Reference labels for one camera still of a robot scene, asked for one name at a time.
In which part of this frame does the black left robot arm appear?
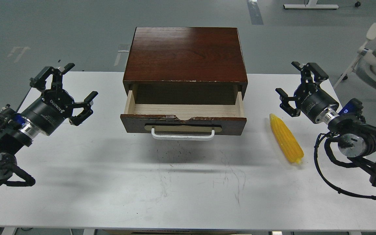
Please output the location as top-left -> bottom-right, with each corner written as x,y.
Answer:
0,63 -> 98,187

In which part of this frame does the white table base background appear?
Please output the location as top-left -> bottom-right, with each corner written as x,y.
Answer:
283,0 -> 339,9

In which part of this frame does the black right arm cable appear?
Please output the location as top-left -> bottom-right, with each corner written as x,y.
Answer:
314,132 -> 376,200

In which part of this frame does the dark wooden drawer cabinet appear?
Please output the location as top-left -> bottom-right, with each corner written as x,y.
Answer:
123,27 -> 248,96

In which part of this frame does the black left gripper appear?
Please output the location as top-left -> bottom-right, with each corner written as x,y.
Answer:
20,63 -> 98,136

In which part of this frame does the wooden drawer with white handle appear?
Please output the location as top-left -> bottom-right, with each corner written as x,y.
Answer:
120,91 -> 247,136

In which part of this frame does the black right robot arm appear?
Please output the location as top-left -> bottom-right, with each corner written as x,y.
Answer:
276,61 -> 376,200

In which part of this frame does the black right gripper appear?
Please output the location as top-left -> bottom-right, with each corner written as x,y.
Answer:
275,61 -> 339,124

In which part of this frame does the yellow corn cob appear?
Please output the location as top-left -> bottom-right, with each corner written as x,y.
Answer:
269,113 -> 304,164

